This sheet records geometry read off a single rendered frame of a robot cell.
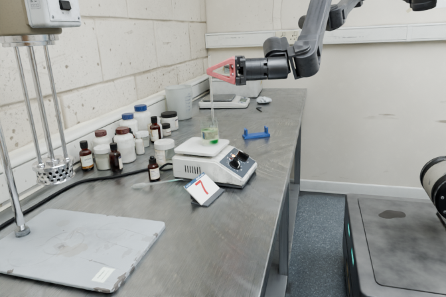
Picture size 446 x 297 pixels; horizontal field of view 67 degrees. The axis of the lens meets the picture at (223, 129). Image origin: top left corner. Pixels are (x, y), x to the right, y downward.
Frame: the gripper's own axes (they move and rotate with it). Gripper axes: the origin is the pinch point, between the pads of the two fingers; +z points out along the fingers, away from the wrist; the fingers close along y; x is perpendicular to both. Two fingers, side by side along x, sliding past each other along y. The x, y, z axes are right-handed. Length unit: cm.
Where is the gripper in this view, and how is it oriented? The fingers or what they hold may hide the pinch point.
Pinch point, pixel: (210, 71)
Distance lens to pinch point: 88.0
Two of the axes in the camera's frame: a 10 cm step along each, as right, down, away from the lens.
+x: 0.5, 9.6, 2.8
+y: -0.3, 2.8, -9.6
